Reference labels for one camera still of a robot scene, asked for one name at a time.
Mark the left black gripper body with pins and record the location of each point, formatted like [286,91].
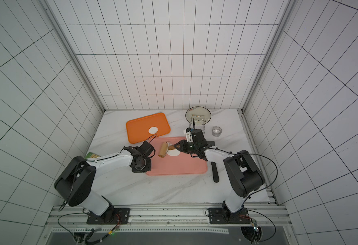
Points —
[144,166]

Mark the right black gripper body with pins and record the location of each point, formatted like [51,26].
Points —
[189,146]

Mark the white dough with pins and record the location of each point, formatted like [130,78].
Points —
[173,153]
[153,130]

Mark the wooden rolling pin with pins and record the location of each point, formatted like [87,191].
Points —
[165,148]

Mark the pink plastic tray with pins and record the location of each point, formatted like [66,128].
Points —
[179,164]

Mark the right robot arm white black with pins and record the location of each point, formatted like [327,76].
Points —
[243,173]

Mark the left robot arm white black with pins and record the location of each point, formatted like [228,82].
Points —
[74,184]

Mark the white dough on orange tray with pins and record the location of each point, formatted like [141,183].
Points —
[153,130]

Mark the orange plastic tray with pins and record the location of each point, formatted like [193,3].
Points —
[137,129]

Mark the green yellow packet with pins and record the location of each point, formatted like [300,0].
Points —
[92,157]

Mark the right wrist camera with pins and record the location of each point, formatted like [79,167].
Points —
[188,135]

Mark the metal wire lid rack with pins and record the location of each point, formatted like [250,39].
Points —
[197,122]

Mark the metal spatula black handle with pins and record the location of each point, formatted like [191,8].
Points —
[215,173]

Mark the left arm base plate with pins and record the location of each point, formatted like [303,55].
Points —
[112,216]

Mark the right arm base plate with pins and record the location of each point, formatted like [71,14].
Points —
[222,216]

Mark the aluminium mounting rail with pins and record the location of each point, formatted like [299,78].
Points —
[170,218]

